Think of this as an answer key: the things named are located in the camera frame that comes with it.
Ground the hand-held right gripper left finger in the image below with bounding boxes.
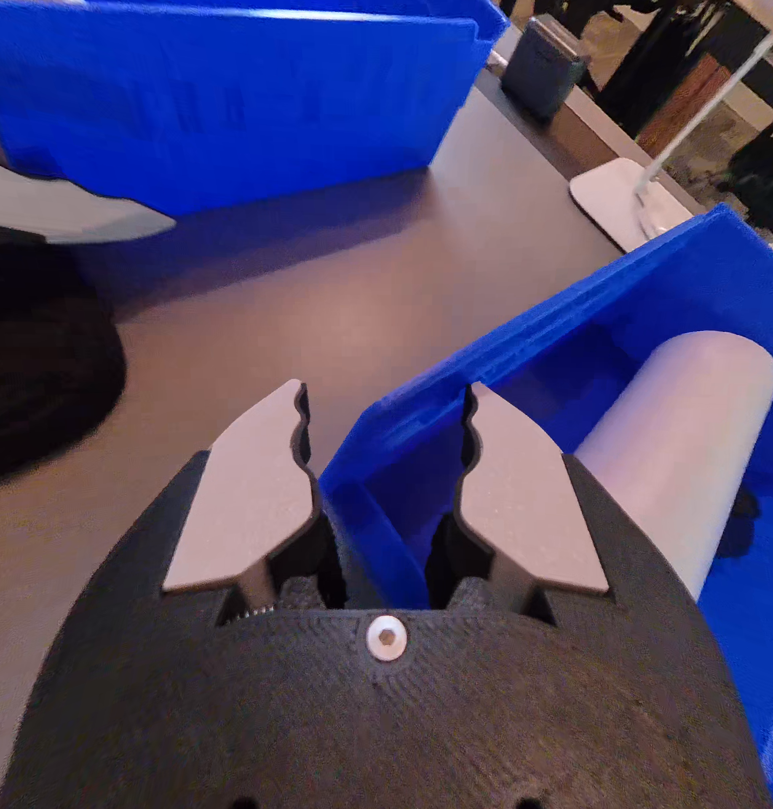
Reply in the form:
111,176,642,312
162,379,322,609

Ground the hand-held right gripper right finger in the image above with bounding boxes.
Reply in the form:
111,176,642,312
455,381,611,598

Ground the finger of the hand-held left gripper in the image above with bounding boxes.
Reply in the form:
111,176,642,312
0,155,177,245

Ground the white plastic bottle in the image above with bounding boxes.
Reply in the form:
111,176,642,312
572,330,773,601

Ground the blue plastic bin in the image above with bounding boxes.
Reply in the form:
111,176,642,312
0,0,510,219
318,204,773,809

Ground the black honeycomb seat cushion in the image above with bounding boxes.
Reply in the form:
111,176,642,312
0,222,127,488

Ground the instruction sign on white stand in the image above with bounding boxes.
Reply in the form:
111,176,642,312
568,0,773,255

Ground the dark grey box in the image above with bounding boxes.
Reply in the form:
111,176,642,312
500,18,586,121

